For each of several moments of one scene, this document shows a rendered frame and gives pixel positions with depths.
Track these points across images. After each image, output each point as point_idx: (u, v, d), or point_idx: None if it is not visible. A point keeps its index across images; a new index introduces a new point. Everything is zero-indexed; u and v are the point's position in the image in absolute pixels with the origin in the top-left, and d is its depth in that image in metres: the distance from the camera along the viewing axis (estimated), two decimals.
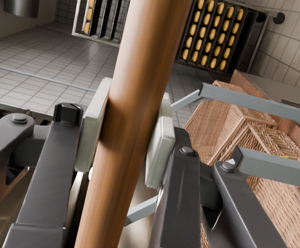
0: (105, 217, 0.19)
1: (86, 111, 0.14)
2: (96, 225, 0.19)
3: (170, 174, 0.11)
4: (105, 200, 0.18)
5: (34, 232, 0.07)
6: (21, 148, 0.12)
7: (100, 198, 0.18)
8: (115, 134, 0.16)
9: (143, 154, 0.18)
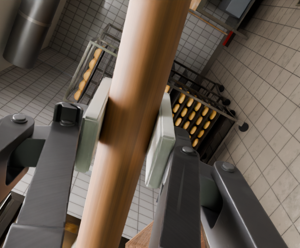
0: (105, 217, 0.19)
1: (86, 111, 0.14)
2: (97, 225, 0.19)
3: (170, 174, 0.11)
4: (105, 200, 0.18)
5: (34, 232, 0.07)
6: (21, 148, 0.12)
7: (101, 198, 0.18)
8: (115, 134, 0.16)
9: (143, 154, 0.18)
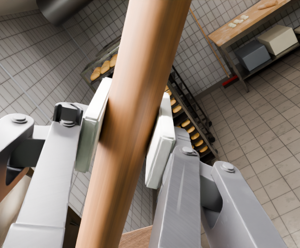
0: (105, 217, 0.19)
1: (86, 111, 0.14)
2: (97, 225, 0.19)
3: (170, 174, 0.11)
4: (105, 201, 0.18)
5: (34, 232, 0.07)
6: (21, 148, 0.12)
7: (101, 199, 0.18)
8: (115, 135, 0.16)
9: (143, 155, 0.18)
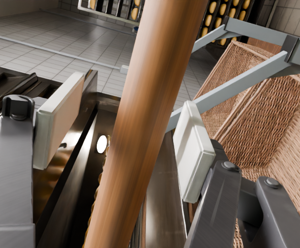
0: (115, 221, 0.19)
1: (43, 105, 0.14)
2: (106, 229, 0.19)
3: (208, 187, 0.11)
4: (115, 204, 0.18)
5: (2, 232, 0.07)
6: None
7: (111, 202, 0.18)
8: (128, 138, 0.16)
9: (155, 158, 0.18)
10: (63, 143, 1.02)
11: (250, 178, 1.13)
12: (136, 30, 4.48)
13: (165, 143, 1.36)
